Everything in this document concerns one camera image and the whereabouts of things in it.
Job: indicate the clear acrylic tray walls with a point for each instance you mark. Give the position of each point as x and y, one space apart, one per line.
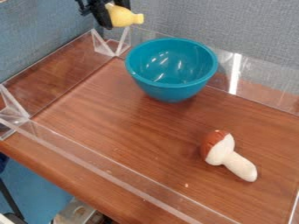
124 152

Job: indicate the blue plastic bowl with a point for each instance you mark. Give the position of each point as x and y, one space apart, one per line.
171 67

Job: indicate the grey metal bracket under table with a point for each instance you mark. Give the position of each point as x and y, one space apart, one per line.
77 213

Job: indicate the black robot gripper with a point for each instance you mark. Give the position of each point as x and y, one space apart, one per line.
97 8

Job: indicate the brown and white toy mushroom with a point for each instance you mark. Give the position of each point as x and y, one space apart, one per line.
217 152

